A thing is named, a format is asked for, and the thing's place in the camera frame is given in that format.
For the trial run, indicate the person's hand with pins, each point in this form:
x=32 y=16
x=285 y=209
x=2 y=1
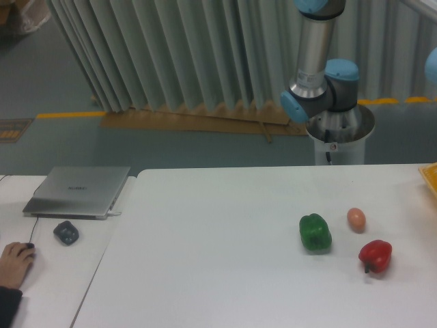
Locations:
x=12 y=271

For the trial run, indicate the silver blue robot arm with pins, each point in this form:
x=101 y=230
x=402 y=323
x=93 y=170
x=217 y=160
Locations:
x=315 y=51

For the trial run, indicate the dark sleeved forearm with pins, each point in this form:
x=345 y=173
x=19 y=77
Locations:
x=10 y=301

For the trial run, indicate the dark grey small controller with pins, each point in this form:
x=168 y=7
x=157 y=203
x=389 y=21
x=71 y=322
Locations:
x=67 y=233

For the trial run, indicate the silver closed laptop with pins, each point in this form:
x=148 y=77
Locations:
x=89 y=192

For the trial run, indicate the white laptop plug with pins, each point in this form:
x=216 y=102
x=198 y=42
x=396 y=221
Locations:
x=112 y=213

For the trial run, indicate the grey folding curtain screen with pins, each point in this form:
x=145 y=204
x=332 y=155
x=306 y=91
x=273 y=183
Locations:
x=190 y=53

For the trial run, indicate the cardboard boxes in plastic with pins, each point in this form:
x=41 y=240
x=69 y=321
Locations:
x=20 y=18

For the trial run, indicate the green bell pepper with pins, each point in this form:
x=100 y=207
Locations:
x=314 y=233

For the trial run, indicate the brown egg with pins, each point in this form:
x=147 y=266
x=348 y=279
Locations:
x=356 y=220

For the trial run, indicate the red bell pepper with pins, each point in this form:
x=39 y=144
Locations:
x=376 y=256

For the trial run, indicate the yellow plastic basket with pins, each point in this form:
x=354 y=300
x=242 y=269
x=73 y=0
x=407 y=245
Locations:
x=429 y=174

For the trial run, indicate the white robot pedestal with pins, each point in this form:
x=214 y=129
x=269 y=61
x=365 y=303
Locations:
x=339 y=137

